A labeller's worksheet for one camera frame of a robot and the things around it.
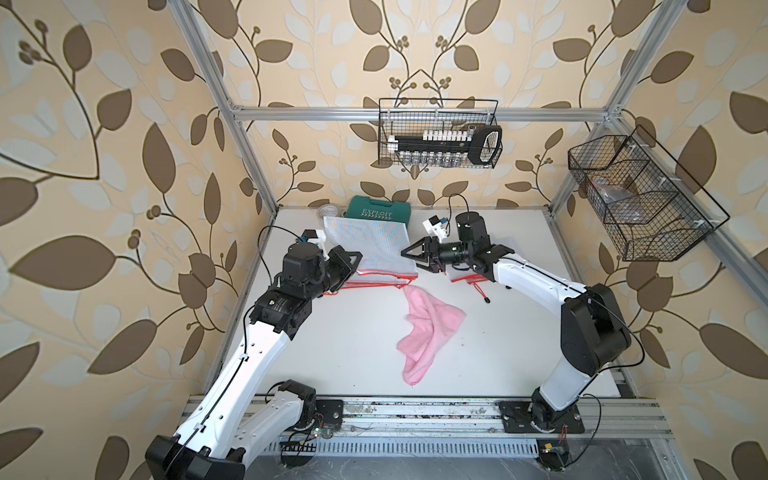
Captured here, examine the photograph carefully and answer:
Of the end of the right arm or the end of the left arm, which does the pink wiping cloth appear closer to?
the end of the right arm

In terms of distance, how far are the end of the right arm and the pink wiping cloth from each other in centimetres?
17

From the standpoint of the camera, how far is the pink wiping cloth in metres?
0.82

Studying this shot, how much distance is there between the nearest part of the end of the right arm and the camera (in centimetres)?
67
